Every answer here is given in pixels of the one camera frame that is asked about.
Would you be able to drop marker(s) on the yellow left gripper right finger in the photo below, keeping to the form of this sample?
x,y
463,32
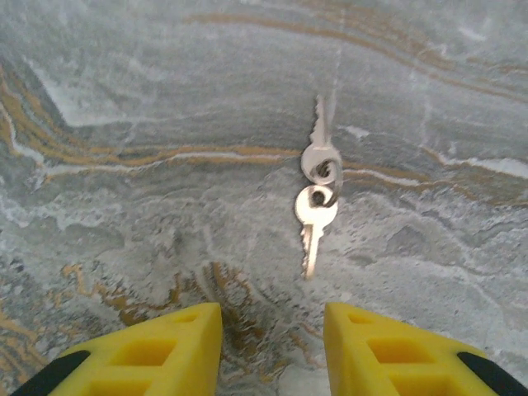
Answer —
x,y
354,359

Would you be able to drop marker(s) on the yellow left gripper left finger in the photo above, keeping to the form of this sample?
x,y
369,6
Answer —
x,y
185,354

